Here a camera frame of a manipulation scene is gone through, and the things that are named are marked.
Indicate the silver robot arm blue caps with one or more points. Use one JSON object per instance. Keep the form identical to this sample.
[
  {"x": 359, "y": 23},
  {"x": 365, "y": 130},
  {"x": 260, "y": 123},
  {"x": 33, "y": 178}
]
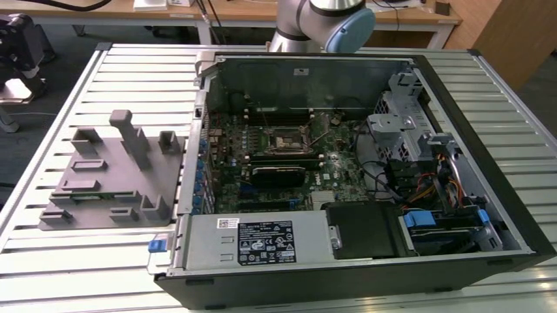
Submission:
[{"x": 300, "y": 19}]

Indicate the CPU socket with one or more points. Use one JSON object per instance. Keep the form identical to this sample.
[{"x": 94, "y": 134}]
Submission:
[{"x": 285, "y": 141}]

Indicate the pale grey furniture foot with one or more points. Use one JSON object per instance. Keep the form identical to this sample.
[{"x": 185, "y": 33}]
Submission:
[{"x": 9, "y": 122}]

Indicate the large white box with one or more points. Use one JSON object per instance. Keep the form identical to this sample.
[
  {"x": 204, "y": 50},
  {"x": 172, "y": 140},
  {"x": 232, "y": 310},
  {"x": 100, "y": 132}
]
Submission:
[{"x": 150, "y": 5}]

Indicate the small white box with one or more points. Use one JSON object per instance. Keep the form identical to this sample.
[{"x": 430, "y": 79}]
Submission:
[{"x": 181, "y": 2}]

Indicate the grey parts rack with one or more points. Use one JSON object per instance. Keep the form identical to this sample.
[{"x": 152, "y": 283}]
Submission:
[{"x": 122, "y": 182}]

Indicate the black RAM slot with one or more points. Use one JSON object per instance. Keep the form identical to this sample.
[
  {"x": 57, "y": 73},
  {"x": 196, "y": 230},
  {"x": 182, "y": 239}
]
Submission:
[
  {"x": 283, "y": 157},
  {"x": 283, "y": 118},
  {"x": 283, "y": 115},
  {"x": 316, "y": 167},
  {"x": 283, "y": 122},
  {"x": 283, "y": 160},
  {"x": 283, "y": 111},
  {"x": 283, "y": 163}
]

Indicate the white sticker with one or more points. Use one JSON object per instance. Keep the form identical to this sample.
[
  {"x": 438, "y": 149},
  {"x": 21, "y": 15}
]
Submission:
[{"x": 300, "y": 71}]

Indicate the blue case latch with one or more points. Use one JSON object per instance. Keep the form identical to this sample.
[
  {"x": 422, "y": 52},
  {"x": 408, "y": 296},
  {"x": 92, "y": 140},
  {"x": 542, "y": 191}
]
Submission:
[{"x": 158, "y": 246}]

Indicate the small black graphics card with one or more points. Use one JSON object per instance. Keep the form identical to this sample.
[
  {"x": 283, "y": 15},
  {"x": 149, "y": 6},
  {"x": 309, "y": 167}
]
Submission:
[{"x": 279, "y": 177}]

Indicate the silver power supply unit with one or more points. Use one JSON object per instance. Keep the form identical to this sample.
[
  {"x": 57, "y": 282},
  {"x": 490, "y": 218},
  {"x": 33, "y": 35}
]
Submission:
[{"x": 205, "y": 241}]

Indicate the black expansion slot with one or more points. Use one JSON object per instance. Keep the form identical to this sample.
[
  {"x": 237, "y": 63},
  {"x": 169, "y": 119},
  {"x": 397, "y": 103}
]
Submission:
[{"x": 261, "y": 205}]

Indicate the green motherboard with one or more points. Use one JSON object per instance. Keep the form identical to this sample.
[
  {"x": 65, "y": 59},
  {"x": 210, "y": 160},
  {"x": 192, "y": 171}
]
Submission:
[{"x": 344, "y": 169}]

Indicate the silver chipset heat sink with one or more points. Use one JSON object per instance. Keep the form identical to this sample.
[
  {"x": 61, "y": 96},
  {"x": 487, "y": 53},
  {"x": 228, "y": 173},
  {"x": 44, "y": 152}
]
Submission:
[{"x": 323, "y": 199}]

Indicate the metal drive cage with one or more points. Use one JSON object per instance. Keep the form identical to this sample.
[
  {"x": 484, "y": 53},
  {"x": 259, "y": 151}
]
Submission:
[{"x": 388, "y": 125}]

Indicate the small brown block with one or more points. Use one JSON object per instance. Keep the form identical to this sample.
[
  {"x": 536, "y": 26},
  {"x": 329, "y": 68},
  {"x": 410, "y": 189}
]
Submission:
[{"x": 443, "y": 8}]

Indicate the black PC case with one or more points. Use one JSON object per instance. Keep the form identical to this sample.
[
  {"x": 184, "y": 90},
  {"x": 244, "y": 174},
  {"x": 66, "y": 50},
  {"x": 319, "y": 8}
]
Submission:
[{"x": 305, "y": 287}]

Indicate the blue disk carrier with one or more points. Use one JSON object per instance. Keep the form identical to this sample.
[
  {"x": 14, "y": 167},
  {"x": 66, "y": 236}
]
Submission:
[{"x": 419, "y": 223}]

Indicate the wooden cabinet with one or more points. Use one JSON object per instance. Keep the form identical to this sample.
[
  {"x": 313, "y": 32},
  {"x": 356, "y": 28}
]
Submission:
[{"x": 514, "y": 39}]

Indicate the black hard disk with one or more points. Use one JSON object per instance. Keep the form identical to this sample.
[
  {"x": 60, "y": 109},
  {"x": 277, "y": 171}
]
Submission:
[{"x": 440, "y": 241}]

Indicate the blue plastic drive clip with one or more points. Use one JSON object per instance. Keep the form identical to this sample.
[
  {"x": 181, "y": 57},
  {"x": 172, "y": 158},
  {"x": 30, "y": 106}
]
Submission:
[{"x": 482, "y": 217}]

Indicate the wooden desk white frame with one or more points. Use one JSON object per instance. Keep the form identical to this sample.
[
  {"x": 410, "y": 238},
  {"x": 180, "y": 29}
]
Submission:
[
  {"x": 88, "y": 13},
  {"x": 418, "y": 19}
]

